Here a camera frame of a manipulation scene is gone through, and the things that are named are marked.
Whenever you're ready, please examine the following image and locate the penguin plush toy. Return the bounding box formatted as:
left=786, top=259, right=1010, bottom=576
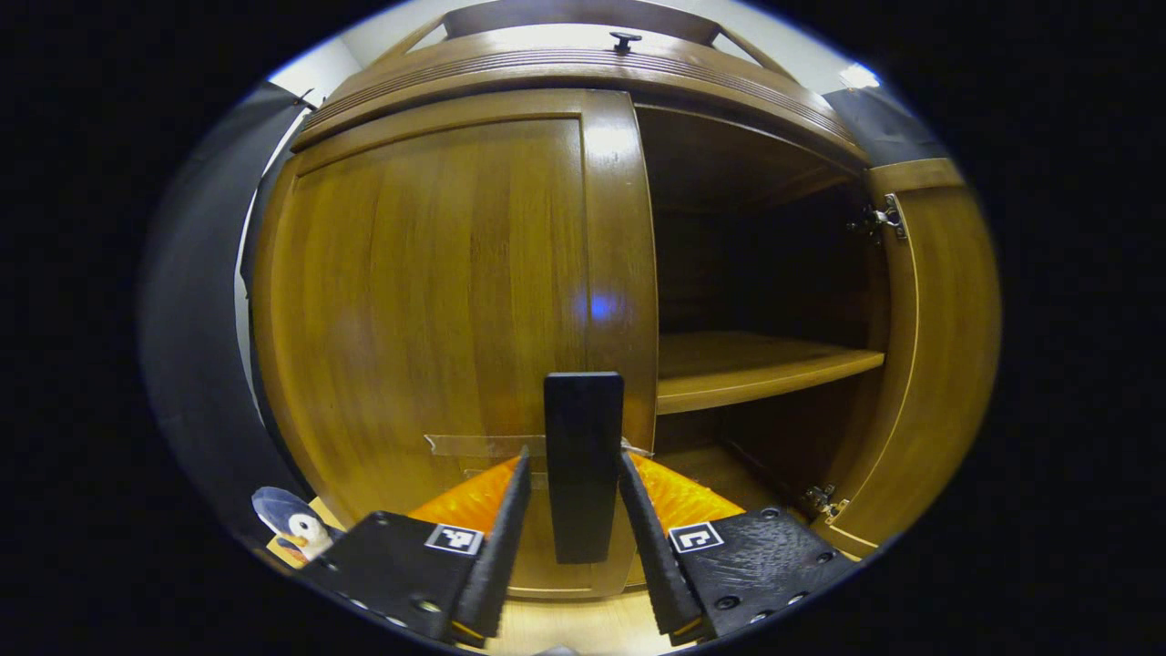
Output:
left=251, top=486, right=345, bottom=568

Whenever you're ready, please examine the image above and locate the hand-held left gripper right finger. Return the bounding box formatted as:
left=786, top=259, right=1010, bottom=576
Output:
left=617, top=449, right=859, bottom=648

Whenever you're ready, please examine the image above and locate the wooden double-door shoe cabinet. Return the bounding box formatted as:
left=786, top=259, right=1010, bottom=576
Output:
left=251, top=0, right=1003, bottom=602

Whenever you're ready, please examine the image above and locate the wooden cabinet door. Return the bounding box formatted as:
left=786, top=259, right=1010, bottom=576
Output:
left=251, top=88, right=660, bottom=600
left=802, top=158, right=1003, bottom=559

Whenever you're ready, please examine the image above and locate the wooden drawer with black knob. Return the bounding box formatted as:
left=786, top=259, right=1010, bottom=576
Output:
left=291, top=26, right=871, bottom=169

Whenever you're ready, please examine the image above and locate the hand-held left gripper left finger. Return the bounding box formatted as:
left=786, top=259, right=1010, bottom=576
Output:
left=299, top=445, right=533, bottom=650

